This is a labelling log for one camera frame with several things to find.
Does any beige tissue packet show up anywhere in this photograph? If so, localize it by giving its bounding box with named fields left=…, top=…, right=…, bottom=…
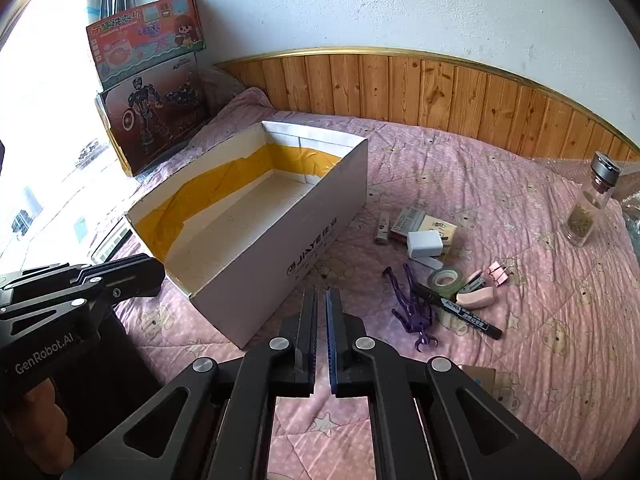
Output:
left=424, top=214, right=458, bottom=246

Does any green tape roll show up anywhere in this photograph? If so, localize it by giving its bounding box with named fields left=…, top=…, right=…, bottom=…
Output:
left=426, top=267, right=466, bottom=297

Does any small gold box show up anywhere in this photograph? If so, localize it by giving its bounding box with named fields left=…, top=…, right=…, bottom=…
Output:
left=460, top=366, right=497, bottom=394

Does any white cardboard box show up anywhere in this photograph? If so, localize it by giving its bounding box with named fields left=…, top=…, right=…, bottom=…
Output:
left=125, top=121, right=369, bottom=350

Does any white printed card pack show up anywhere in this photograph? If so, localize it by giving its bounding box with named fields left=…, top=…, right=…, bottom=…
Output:
left=390, top=206, right=427, bottom=242

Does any pink printed blanket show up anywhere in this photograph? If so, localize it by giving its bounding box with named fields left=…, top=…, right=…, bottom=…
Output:
left=90, top=87, right=640, bottom=480

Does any purple toy figure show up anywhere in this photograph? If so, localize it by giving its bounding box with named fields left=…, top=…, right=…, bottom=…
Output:
left=382, top=263, right=441, bottom=351

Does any robot figure toy box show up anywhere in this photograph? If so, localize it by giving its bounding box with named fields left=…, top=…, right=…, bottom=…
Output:
left=95, top=55, right=213, bottom=177

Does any black framed phone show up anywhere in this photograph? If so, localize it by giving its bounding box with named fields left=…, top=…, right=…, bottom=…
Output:
left=90, top=220, right=132, bottom=264

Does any beige oval case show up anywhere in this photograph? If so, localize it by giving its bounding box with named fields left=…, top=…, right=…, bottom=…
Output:
left=457, top=272, right=497, bottom=307

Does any person's left hand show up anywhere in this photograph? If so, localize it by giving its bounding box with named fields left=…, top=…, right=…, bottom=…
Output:
left=0, top=379, right=75, bottom=480

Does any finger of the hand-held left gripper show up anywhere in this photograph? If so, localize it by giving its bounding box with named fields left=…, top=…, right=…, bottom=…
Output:
left=0, top=262, right=84, bottom=291
left=0, top=254, right=166, bottom=317

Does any white charger plug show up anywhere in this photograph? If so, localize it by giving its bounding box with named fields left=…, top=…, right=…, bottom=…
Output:
left=406, top=230, right=444, bottom=261

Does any black marker pen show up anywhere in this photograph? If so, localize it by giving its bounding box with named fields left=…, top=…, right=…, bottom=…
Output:
left=415, top=285, right=502, bottom=341

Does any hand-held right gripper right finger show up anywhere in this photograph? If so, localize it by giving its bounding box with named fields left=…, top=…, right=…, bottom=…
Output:
left=325, top=288, right=581, bottom=480

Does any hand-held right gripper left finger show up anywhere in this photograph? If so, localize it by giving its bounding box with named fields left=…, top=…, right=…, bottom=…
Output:
left=75, top=287, right=321, bottom=480

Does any glass bottle with metal cap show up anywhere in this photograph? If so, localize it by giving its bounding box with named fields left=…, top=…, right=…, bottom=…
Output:
left=565, top=151, right=622, bottom=247

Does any colourful toy box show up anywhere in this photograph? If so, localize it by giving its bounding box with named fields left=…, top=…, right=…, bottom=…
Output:
left=85, top=0, right=207, bottom=88

